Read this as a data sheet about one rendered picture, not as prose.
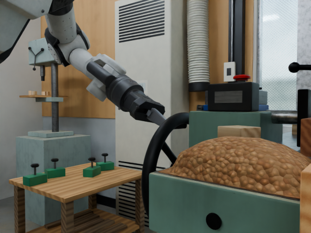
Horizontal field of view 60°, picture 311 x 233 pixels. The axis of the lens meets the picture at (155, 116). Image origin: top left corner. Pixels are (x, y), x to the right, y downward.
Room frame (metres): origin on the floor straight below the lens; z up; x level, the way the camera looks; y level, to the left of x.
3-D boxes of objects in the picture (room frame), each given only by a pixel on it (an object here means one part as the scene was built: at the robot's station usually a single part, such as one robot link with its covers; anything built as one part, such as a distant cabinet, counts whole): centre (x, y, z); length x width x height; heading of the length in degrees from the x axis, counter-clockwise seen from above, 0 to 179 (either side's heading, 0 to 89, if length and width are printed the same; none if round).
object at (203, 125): (0.53, -0.16, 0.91); 0.15 x 0.14 x 0.09; 141
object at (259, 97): (0.52, -0.15, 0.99); 0.13 x 0.11 x 0.06; 141
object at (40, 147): (2.43, 0.90, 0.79); 0.62 x 0.48 x 1.58; 54
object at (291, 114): (0.47, -0.23, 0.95); 0.09 x 0.07 x 0.09; 141
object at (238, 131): (0.38, -0.12, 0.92); 0.05 x 0.04 x 0.04; 28
